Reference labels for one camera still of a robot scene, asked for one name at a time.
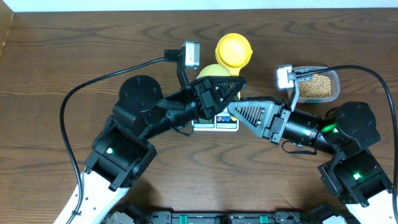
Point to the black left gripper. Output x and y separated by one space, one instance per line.
204 107

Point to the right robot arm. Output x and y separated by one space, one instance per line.
347 132

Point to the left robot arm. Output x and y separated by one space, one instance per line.
122 151

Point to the yellow bowl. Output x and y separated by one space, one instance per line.
214 70

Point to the yellow measuring scoop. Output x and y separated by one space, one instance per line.
233 52

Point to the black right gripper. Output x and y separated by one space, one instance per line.
272 118

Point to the white digital kitchen scale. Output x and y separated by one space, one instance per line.
222 122

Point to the clear plastic container of soybeans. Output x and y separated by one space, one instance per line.
323 88

